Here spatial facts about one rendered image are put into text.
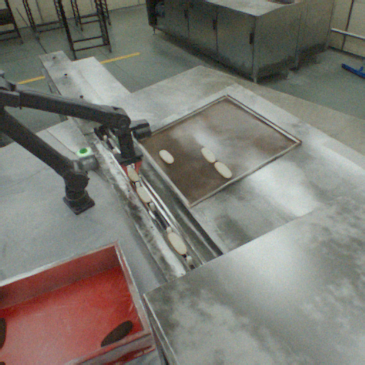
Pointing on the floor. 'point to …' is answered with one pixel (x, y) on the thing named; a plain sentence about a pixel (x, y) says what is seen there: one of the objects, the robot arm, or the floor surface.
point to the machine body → (116, 90)
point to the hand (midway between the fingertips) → (132, 172)
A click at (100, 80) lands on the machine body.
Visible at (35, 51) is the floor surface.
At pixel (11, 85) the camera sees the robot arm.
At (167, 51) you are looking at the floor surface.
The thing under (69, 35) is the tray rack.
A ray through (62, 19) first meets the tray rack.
